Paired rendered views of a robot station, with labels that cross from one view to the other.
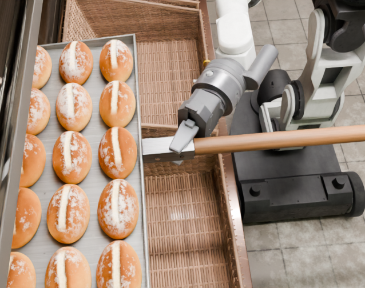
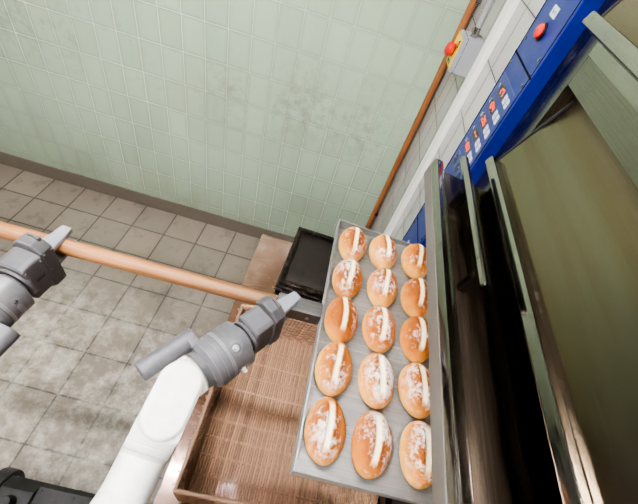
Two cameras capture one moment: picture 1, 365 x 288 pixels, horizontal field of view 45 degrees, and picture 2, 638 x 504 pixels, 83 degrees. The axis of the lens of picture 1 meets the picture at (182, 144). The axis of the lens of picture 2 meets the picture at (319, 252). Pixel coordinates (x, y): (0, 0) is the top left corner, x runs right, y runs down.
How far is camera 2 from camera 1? 0.78 m
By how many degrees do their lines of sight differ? 74
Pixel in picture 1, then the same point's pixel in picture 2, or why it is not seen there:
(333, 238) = (60, 462)
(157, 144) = (308, 306)
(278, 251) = not seen: hidden behind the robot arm
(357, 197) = (0, 480)
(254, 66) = (179, 345)
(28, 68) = (433, 288)
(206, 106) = (257, 310)
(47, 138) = (398, 363)
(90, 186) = (364, 308)
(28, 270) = (406, 259)
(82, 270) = (375, 245)
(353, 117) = not seen: outside the picture
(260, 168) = not seen: outside the picture
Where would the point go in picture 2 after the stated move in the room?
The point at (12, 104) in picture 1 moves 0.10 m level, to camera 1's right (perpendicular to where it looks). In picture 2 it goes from (440, 243) to (382, 222)
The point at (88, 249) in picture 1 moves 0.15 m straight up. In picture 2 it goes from (368, 269) to (392, 225)
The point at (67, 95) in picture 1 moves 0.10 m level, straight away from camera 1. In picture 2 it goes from (384, 371) to (400, 434)
